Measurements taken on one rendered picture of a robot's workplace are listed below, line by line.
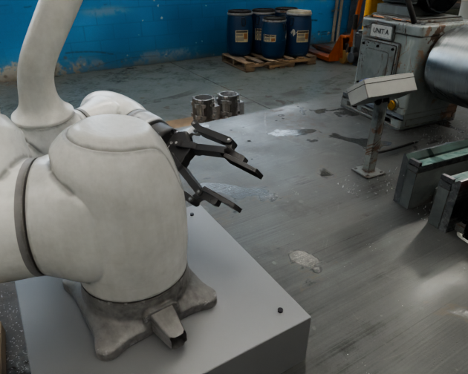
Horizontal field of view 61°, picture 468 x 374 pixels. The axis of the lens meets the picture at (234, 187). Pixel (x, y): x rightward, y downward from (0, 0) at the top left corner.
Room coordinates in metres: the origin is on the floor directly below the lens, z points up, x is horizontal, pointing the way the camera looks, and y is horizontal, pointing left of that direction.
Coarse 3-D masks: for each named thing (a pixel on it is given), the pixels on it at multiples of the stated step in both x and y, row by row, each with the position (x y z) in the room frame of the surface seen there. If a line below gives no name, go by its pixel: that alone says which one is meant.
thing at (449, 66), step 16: (448, 32) 1.37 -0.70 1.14; (464, 32) 1.30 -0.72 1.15; (432, 48) 1.35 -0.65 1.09; (448, 48) 1.29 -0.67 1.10; (464, 48) 1.25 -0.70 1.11; (432, 64) 1.31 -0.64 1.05; (448, 64) 1.26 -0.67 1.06; (464, 64) 1.21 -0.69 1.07; (432, 80) 1.30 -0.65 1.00; (448, 80) 1.25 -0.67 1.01; (464, 80) 1.20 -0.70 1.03; (448, 96) 1.27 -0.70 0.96; (464, 96) 1.20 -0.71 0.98
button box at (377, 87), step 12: (360, 84) 1.00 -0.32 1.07; (372, 84) 0.99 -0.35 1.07; (384, 84) 1.01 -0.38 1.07; (396, 84) 1.02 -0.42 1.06; (408, 84) 1.04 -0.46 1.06; (348, 96) 1.03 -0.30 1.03; (360, 96) 0.99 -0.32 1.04; (372, 96) 0.97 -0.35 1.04; (384, 96) 1.00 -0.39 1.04; (396, 96) 1.05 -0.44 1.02
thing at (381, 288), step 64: (256, 128) 1.38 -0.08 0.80; (320, 128) 1.38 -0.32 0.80; (384, 128) 1.38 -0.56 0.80; (448, 128) 1.38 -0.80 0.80; (192, 192) 0.92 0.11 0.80; (256, 192) 0.92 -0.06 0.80; (320, 192) 0.92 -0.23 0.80; (384, 192) 0.92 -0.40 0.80; (256, 256) 0.65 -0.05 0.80; (320, 256) 0.65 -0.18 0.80; (384, 256) 0.65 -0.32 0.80; (448, 256) 0.65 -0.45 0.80; (320, 320) 0.48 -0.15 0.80; (384, 320) 0.48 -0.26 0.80; (448, 320) 0.48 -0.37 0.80
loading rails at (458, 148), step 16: (448, 144) 0.93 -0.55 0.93; (464, 144) 0.95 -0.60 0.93; (416, 160) 0.84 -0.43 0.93; (432, 160) 0.87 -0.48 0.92; (448, 160) 0.87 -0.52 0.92; (464, 160) 0.90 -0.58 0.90; (400, 176) 0.87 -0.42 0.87; (416, 176) 0.83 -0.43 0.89; (432, 176) 0.86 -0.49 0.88; (448, 176) 0.76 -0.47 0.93; (464, 176) 0.79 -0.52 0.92; (400, 192) 0.86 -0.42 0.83; (416, 192) 0.84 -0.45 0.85; (432, 192) 0.86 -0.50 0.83; (448, 192) 0.75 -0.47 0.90; (464, 192) 0.74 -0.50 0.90; (432, 208) 0.77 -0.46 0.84; (448, 208) 0.74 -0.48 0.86; (464, 208) 0.75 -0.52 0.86; (432, 224) 0.76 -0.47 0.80; (448, 224) 0.73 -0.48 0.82; (464, 224) 0.74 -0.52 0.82
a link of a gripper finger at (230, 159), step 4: (224, 156) 0.60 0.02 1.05; (228, 156) 0.60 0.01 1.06; (232, 156) 0.60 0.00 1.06; (228, 160) 0.61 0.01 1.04; (232, 160) 0.59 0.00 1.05; (236, 160) 0.59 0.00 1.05; (240, 160) 0.58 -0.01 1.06; (232, 164) 0.61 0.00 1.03; (236, 164) 0.59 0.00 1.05; (240, 164) 0.58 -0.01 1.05; (244, 164) 0.58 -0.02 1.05; (248, 164) 0.57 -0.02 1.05; (244, 168) 0.58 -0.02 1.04; (248, 168) 0.57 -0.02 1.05; (252, 168) 0.56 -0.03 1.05; (256, 168) 0.56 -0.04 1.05; (248, 172) 0.59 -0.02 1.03; (252, 172) 0.57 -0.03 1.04; (256, 172) 0.56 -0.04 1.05; (260, 172) 0.57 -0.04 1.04; (256, 176) 0.57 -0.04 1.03; (260, 176) 0.57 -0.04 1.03
